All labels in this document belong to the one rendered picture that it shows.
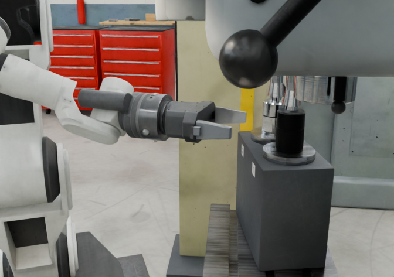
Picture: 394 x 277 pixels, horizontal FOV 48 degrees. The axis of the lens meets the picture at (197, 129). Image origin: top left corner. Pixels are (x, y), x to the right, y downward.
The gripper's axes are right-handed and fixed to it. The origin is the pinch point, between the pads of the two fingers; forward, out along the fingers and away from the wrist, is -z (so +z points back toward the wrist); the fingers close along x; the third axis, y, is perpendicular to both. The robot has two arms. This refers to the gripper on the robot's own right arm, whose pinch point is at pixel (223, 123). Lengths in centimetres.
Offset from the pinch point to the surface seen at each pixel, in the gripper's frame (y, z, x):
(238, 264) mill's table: 23.6, -5.4, -6.8
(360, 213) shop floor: 114, -34, 210
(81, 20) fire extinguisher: 26, 518, 734
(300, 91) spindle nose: -14.8, -17.6, -39.6
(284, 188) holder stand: 8.1, -12.4, -6.4
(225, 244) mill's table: 23.5, -1.3, -1.3
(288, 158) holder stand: 3.6, -12.6, -4.4
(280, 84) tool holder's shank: -6.1, -8.6, 8.2
